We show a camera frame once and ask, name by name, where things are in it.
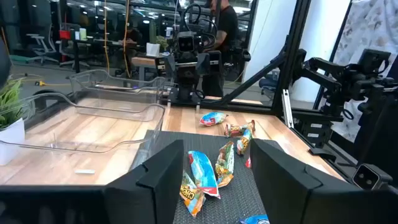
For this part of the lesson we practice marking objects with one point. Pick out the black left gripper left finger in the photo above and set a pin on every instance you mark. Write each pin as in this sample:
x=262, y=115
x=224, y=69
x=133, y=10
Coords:
x=155, y=186

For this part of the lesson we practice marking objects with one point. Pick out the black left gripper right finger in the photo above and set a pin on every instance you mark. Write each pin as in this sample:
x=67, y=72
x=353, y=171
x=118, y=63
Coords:
x=280, y=186

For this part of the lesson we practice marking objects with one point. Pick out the dark blue Chewy granola bar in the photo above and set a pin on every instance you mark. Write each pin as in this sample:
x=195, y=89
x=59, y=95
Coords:
x=191, y=197

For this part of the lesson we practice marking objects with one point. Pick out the black neighbouring robot arm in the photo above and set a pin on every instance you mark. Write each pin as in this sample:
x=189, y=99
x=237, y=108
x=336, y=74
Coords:
x=323, y=81

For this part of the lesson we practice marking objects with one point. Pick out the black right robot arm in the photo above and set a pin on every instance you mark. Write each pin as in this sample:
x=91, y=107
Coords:
x=186, y=90

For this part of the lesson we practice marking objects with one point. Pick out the blue granola bar wrapper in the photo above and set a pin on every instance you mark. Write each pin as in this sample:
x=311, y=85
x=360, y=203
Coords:
x=213, y=119
x=202, y=171
x=253, y=220

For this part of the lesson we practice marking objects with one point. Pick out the yellow blue Chewy granola bar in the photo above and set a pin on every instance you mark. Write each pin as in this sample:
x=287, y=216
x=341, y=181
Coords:
x=244, y=143

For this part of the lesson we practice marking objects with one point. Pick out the green Chewy granola bar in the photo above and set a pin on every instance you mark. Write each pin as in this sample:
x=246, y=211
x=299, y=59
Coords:
x=225, y=163

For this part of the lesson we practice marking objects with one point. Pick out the red Chewy granola bar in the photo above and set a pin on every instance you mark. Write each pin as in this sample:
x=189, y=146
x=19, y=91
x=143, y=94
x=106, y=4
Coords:
x=236, y=130

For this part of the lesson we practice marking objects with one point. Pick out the small plant in white pot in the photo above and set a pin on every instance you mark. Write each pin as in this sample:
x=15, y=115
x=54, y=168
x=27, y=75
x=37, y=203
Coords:
x=153, y=49

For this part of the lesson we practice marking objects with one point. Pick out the wooden side table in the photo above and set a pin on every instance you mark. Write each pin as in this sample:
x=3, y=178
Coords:
x=143, y=61

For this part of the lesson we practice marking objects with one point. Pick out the person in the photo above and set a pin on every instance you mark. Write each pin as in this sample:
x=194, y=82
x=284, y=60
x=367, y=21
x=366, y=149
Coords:
x=228, y=25

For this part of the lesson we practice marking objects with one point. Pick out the clear plastic bin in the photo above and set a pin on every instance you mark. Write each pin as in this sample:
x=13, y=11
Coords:
x=118, y=93
x=155, y=124

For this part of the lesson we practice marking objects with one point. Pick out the grey woven table mat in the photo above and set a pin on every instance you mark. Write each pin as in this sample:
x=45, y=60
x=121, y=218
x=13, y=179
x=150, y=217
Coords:
x=202, y=143

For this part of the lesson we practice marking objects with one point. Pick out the white tape strip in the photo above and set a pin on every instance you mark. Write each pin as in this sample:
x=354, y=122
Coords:
x=84, y=171

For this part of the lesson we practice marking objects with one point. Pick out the dark blue chair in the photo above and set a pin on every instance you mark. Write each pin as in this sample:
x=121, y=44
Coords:
x=267, y=84

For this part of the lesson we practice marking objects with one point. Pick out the dark office desk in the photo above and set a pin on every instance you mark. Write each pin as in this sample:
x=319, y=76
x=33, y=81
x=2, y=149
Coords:
x=93, y=41

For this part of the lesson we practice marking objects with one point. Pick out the pale cylindrical container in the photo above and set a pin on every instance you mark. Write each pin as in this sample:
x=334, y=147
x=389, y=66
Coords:
x=83, y=33

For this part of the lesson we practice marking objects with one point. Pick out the red box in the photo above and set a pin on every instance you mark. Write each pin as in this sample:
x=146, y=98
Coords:
x=64, y=34

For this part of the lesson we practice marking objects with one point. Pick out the white office chair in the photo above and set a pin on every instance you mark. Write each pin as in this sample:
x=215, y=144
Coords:
x=40, y=42

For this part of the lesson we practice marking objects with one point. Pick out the green plant in white pot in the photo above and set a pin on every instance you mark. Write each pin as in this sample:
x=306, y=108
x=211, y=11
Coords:
x=12, y=137

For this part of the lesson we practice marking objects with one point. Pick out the patterned white curtain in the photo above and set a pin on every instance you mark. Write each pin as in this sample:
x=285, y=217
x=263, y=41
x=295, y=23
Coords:
x=370, y=28

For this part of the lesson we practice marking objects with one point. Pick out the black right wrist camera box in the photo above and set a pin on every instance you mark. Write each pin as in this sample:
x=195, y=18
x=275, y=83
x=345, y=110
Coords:
x=186, y=43

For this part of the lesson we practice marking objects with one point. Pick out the silver metal bracket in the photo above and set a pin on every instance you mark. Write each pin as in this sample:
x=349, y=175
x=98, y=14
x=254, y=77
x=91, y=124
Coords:
x=287, y=109

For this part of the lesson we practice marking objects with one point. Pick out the grey table-level camera box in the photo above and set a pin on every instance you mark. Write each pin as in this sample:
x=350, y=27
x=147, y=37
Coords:
x=367, y=177

